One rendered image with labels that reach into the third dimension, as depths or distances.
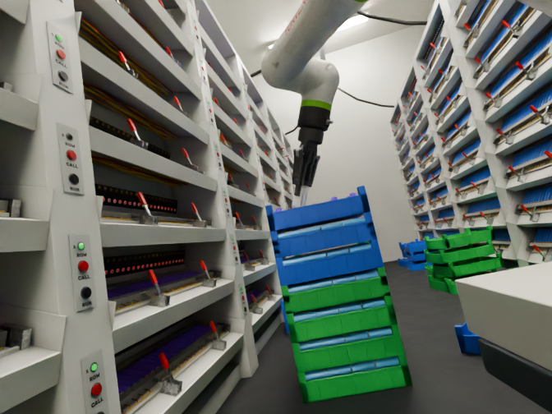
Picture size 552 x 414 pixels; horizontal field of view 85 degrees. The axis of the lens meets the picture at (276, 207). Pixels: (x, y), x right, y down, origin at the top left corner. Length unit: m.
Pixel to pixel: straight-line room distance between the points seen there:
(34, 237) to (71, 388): 0.23
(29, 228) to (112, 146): 0.27
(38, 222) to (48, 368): 0.21
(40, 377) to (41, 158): 0.32
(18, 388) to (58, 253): 0.18
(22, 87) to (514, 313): 0.74
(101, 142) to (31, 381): 0.42
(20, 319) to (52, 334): 0.06
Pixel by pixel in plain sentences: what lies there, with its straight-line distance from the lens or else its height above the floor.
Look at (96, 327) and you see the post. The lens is 0.61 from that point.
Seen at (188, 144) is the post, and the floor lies 0.91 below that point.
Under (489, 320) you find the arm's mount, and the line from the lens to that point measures 0.43.
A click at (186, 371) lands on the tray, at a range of 0.92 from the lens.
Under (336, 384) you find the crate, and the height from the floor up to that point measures 0.03.
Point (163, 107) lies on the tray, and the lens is 1.00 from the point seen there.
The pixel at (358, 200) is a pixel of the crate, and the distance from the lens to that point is 0.91.
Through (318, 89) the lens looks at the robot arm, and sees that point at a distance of 0.91.
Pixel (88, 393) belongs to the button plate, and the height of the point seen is 0.27.
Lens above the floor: 0.43
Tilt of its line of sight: 8 degrees up
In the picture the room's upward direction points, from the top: 11 degrees counter-clockwise
